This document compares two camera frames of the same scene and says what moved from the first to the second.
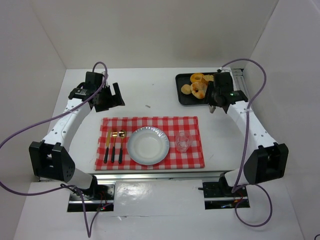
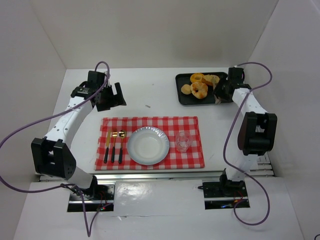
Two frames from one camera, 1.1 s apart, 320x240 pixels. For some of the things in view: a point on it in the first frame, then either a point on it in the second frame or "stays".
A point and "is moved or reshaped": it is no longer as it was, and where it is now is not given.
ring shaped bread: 196,77 stays
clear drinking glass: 183,140 stays
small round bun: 186,89 stays
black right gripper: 214,99 -> 222,89
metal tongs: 211,108 is moved or reshaped
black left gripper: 110,99 stays
